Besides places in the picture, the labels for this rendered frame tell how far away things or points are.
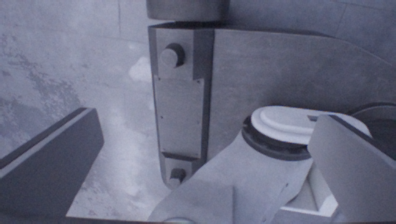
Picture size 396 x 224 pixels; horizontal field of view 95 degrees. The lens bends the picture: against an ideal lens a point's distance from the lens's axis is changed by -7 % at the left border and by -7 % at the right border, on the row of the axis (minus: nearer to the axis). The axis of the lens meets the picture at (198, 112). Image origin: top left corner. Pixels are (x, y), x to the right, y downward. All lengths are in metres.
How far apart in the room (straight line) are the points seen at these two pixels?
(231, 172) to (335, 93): 0.32
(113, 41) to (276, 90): 0.55
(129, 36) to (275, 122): 0.54
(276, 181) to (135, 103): 0.61
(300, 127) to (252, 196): 0.15
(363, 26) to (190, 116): 0.52
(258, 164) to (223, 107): 0.21
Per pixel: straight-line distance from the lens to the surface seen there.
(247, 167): 0.32
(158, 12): 0.46
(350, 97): 0.54
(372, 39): 0.71
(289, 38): 0.46
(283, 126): 0.35
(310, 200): 0.50
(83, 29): 0.82
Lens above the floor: 0.61
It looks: 59 degrees down
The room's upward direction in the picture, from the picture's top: 156 degrees counter-clockwise
